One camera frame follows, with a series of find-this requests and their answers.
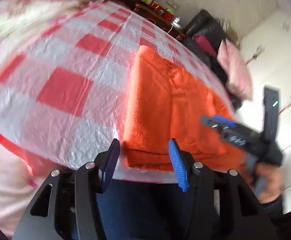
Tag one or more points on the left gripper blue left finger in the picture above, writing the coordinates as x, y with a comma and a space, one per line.
91, 179

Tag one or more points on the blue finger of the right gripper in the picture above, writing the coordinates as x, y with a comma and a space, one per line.
214, 122
226, 121

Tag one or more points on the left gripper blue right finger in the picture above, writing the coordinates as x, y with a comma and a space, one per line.
197, 183

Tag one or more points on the orange pants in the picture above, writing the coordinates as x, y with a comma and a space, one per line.
167, 102

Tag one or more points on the person's right hand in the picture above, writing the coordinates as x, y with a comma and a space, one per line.
272, 189

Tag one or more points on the pink floral pillow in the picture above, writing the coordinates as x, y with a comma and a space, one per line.
239, 79

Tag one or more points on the maroon cushion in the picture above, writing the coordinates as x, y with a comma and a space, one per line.
205, 45

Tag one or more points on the white wardrobe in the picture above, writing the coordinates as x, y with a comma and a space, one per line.
272, 68

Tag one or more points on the black leather armchair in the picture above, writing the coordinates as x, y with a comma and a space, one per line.
205, 24

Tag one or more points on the white device on nightstand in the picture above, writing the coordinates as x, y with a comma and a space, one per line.
176, 23

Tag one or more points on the pink checkered tablecloth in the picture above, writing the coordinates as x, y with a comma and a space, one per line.
64, 92

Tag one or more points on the red container on nightstand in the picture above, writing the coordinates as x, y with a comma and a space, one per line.
167, 16

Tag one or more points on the dark wooden nightstand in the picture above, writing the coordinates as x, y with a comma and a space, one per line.
152, 16

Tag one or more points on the wall socket plate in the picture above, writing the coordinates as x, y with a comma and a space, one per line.
172, 4

